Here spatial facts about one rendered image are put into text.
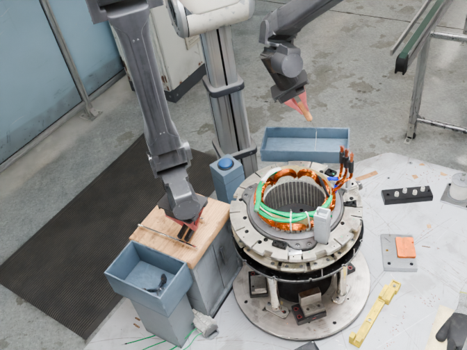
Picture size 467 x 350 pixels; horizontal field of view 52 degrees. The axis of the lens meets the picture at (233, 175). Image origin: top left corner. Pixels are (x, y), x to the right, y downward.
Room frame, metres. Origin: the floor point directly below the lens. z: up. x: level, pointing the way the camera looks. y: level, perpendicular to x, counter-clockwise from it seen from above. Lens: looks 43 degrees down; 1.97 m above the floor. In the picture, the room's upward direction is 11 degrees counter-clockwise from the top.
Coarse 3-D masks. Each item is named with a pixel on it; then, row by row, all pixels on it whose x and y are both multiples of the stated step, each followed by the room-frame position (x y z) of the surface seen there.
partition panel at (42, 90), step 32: (0, 0) 2.80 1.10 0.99; (32, 0) 2.95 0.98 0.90; (64, 0) 3.11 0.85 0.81; (0, 32) 2.74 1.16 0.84; (32, 32) 2.88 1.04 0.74; (64, 32) 3.04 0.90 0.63; (96, 32) 3.22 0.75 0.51; (0, 64) 2.67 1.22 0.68; (32, 64) 2.81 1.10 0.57; (64, 64) 2.97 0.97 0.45; (96, 64) 3.15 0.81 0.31; (0, 96) 2.59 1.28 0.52; (32, 96) 2.73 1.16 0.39; (64, 96) 2.89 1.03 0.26; (0, 128) 2.52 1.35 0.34; (32, 128) 2.65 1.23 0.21; (0, 160) 2.44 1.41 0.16
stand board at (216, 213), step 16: (208, 208) 0.85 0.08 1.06; (224, 208) 0.84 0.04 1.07; (144, 224) 0.84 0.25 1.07; (160, 224) 0.83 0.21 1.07; (176, 224) 0.82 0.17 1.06; (208, 224) 0.80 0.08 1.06; (144, 240) 0.79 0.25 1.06; (160, 240) 0.78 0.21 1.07; (192, 240) 0.76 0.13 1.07; (208, 240) 0.76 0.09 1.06; (176, 256) 0.72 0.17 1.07; (192, 256) 0.71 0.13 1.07
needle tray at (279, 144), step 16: (272, 128) 1.13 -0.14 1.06; (288, 128) 1.12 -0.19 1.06; (304, 128) 1.10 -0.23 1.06; (320, 128) 1.09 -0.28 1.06; (336, 128) 1.08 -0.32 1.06; (272, 144) 1.10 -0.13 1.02; (288, 144) 1.09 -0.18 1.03; (304, 144) 1.07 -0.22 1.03; (320, 144) 1.06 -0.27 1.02; (336, 144) 1.05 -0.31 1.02; (272, 160) 1.03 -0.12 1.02; (288, 160) 1.02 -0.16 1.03; (304, 160) 1.00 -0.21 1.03; (320, 160) 0.99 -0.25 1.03; (336, 160) 0.98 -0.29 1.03
